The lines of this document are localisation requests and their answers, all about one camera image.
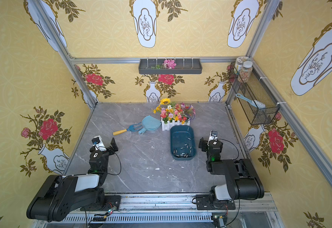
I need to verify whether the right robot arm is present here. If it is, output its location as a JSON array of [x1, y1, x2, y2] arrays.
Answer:
[[196, 138, 265, 210]]

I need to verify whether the clear jar beige lid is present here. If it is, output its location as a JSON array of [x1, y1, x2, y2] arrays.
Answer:
[[238, 61, 253, 83]]

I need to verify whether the white picket flower planter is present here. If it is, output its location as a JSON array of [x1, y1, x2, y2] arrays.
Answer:
[[154, 97, 196, 131]]

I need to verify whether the pink flower on shelf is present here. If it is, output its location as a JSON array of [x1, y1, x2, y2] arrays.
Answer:
[[162, 59, 177, 69]]

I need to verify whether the dark grey wall shelf tray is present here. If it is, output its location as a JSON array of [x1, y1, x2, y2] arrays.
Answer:
[[138, 58, 203, 75]]

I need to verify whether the light blue brush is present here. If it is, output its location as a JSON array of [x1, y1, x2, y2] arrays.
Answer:
[[235, 93, 266, 109]]

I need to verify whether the clear jar white lid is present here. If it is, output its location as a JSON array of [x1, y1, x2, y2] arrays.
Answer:
[[234, 56, 251, 74]]

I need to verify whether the dark teal storage box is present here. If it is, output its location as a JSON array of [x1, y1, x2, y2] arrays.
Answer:
[[170, 125, 196, 161]]

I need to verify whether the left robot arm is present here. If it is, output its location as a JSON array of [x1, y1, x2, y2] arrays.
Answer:
[[26, 136, 121, 222]]

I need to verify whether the aluminium front rail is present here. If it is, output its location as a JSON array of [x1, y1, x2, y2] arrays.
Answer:
[[32, 192, 285, 228]]

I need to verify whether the aluminium corner frame post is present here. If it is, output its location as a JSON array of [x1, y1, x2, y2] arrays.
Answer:
[[23, 1, 98, 109]]

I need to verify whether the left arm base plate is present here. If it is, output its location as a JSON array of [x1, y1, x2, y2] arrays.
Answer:
[[99, 195, 121, 211]]

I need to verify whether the black wire mesh basket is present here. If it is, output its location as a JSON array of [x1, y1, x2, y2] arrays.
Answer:
[[226, 62, 280, 125]]

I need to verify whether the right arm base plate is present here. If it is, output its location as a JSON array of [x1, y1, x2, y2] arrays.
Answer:
[[192, 194, 236, 211]]

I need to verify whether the yellow handled blue garden fork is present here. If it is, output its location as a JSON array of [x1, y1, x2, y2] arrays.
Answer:
[[113, 123, 143, 136]]

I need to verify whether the light blue plastic scoop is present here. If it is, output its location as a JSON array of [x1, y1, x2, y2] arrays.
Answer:
[[138, 116, 162, 135]]

